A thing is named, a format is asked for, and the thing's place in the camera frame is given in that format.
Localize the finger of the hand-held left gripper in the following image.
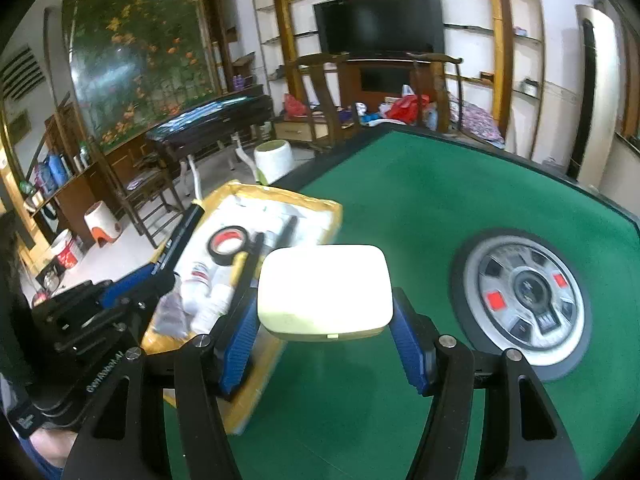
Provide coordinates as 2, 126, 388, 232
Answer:
52, 272, 177, 356
99, 280, 157, 311

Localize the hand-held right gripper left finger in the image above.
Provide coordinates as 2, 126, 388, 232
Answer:
61, 287, 262, 480

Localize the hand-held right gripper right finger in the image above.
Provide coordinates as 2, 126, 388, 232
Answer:
390, 286, 584, 480

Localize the white square box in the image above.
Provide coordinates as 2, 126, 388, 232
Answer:
256, 245, 393, 343

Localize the black tape roll red core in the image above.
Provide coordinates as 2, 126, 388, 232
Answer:
207, 226, 249, 265

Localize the white tray with yellow edges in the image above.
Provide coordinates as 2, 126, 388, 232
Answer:
141, 181, 343, 436

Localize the person's left hand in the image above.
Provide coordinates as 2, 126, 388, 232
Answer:
29, 426, 79, 467

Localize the white red bucket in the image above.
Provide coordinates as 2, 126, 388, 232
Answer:
50, 229, 87, 271

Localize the white orange plastic stool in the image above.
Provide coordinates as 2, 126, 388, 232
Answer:
84, 201, 125, 248

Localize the black stick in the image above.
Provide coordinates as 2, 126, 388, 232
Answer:
227, 232, 266, 313

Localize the brown wooden side chair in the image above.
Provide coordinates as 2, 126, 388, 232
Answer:
107, 157, 186, 248

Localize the round table control panel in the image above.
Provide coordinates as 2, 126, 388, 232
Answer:
451, 230, 593, 383

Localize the blue detergent bottle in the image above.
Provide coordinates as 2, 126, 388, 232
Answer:
46, 152, 68, 192

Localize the black folding game table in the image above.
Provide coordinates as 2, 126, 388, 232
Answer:
145, 85, 273, 198

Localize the white green plastic stool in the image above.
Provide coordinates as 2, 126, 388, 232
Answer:
253, 141, 295, 184

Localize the light wooden low cabinet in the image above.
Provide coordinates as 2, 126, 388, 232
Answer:
272, 120, 331, 146

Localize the floral cloth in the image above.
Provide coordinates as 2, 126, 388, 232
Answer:
447, 92, 506, 148

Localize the large red plastic bag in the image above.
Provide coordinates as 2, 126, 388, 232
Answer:
389, 94, 431, 123

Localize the dark wooden armchair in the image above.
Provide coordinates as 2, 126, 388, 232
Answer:
285, 52, 361, 153
407, 51, 463, 133

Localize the standing air conditioner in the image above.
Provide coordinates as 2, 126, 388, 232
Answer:
567, 4, 628, 183

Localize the black television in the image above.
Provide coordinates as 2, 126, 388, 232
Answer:
313, 0, 446, 58

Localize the wall vent grille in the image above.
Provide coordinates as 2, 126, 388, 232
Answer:
0, 46, 47, 102

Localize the flower wall picture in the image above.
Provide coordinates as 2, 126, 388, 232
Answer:
62, 0, 221, 151

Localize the wooden wall shelf unit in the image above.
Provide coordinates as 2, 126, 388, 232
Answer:
235, 0, 546, 151

